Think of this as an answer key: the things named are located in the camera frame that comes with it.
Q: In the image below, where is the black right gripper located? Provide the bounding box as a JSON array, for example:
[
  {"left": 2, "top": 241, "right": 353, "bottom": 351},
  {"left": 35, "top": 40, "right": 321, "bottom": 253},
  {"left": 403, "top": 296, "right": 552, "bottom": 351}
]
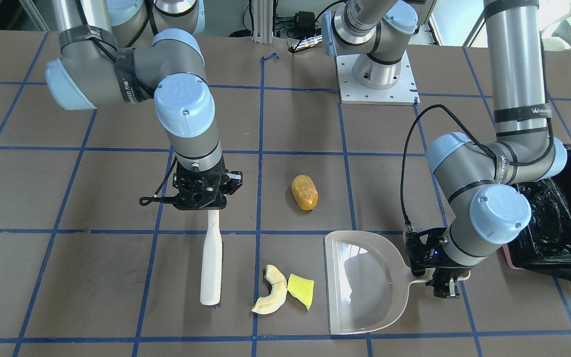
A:
[{"left": 172, "top": 158, "right": 243, "bottom": 210}]

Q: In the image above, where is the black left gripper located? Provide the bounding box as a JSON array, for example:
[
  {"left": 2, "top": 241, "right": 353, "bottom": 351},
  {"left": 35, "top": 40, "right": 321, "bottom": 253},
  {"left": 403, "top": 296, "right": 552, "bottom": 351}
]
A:
[{"left": 403, "top": 227, "right": 479, "bottom": 298}]

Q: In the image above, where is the white plastic dustpan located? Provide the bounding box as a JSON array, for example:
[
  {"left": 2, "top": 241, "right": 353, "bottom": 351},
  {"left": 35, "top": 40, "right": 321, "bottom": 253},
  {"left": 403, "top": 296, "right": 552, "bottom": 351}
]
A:
[{"left": 323, "top": 230, "right": 470, "bottom": 335}]

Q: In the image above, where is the white hand brush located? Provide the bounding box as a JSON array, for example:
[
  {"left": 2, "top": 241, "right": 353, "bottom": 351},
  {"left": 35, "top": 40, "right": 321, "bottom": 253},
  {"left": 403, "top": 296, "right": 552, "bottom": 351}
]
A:
[{"left": 200, "top": 210, "right": 224, "bottom": 306}]

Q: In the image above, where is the yellow sponge piece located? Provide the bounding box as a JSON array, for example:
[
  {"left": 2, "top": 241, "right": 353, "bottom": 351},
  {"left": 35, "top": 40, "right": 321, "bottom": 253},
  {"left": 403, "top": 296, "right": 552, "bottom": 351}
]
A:
[{"left": 287, "top": 274, "right": 315, "bottom": 310}]

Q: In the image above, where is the pale curved peel piece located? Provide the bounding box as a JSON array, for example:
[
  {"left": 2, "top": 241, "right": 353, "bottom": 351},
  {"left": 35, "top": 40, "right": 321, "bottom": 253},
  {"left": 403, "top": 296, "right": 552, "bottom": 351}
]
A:
[{"left": 251, "top": 264, "right": 287, "bottom": 315}]

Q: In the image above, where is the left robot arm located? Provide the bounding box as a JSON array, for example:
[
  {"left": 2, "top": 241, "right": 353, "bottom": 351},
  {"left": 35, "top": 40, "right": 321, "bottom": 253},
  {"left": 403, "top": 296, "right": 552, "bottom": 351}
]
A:
[{"left": 321, "top": 0, "right": 567, "bottom": 298}]

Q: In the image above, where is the pink bin with black bag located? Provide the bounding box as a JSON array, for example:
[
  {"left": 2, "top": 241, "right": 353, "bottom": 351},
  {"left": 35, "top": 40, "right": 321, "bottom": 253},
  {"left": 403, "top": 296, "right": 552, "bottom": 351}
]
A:
[{"left": 505, "top": 144, "right": 571, "bottom": 282}]

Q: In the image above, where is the orange potato toy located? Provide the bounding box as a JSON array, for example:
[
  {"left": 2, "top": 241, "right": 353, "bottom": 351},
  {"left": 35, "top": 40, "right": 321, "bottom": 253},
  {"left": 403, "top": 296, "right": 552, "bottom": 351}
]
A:
[{"left": 290, "top": 175, "right": 319, "bottom": 211}]

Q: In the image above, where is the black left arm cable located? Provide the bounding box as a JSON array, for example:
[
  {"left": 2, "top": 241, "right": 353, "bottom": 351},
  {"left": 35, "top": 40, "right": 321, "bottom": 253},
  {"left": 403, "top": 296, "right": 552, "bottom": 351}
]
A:
[{"left": 400, "top": 105, "right": 494, "bottom": 234}]

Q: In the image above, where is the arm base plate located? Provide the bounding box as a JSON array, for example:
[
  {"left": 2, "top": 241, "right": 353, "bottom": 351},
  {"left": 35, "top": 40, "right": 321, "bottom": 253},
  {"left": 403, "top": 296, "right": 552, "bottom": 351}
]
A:
[{"left": 336, "top": 52, "right": 421, "bottom": 106}]

